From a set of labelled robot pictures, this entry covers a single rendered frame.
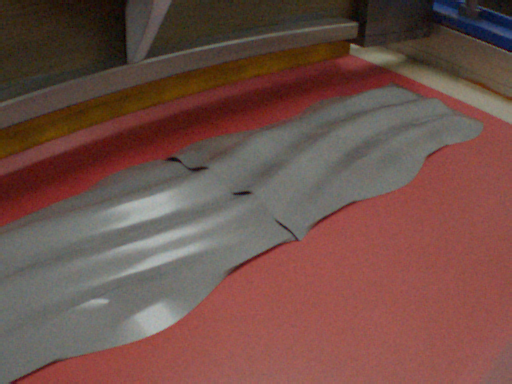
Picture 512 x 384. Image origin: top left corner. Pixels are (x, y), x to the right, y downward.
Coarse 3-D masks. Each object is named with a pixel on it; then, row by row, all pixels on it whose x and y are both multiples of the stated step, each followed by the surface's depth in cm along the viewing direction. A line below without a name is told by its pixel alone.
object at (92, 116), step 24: (336, 48) 35; (216, 72) 28; (240, 72) 30; (264, 72) 31; (144, 96) 26; (168, 96) 27; (72, 120) 23; (96, 120) 24; (0, 144) 20; (24, 144) 21
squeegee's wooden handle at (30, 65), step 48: (0, 0) 17; (48, 0) 18; (96, 0) 20; (192, 0) 24; (240, 0) 26; (288, 0) 28; (336, 0) 31; (0, 48) 18; (48, 48) 19; (96, 48) 21
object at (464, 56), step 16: (432, 32) 39; (448, 32) 38; (400, 48) 42; (416, 48) 41; (432, 48) 40; (448, 48) 39; (464, 48) 38; (480, 48) 37; (496, 48) 36; (432, 64) 40; (448, 64) 39; (464, 64) 38; (480, 64) 37; (496, 64) 36; (480, 80) 38; (496, 80) 37
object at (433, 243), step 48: (192, 96) 29; (240, 96) 30; (288, 96) 31; (336, 96) 31; (432, 96) 34; (144, 144) 24; (480, 144) 28; (240, 192) 22; (432, 192) 23; (480, 192) 24; (336, 240) 20; (384, 240) 20; (432, 240) 20; (480, 240) 20; (384, 288) 17; (432, 288) 18; (480, 288) 18; (480, 336) 16
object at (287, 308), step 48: (48, 144) 24; (96, 144) 24; (0, 192) 20; (48, 192) 20; (240, 288) 17; (288, 288) 17; (336, 288) 17; (192, 336) 15; (240, 336) 15; (288, 336) 15; (336, 336) 15; (384, 336) 15; (432, 336) 16
